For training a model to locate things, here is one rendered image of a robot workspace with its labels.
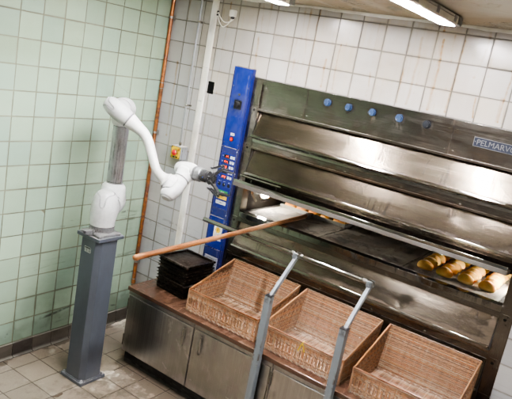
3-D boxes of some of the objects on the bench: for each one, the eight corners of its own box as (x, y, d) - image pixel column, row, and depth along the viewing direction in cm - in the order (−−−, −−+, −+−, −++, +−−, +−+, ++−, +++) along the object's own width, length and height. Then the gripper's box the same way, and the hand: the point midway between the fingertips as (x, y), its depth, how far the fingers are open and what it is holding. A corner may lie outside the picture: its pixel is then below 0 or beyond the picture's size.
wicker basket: (228, 293, 427) (234, 256, 421) (294, 323, 398) (302, 284, 392) (183, 309, 387) (190, 270, 381) (254, 344, 358) (262, 302, 352)
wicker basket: (379, 362, 364) (389, 321, 358) (472, 404, 335) (484, 360, 329) (345, 391, 324) (356, 345, 318) (446, 441, 295) (461, 392, 289)
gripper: (210, 155, 363) (238, 164, 351) (203, 195, 368) (231, 204, 357) (202, 155, 356) (230, 164, 345) (195, 195, 362) (223, 205, 351)
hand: (229, 184), depth 352 cm, fingers open, 13 cm apart
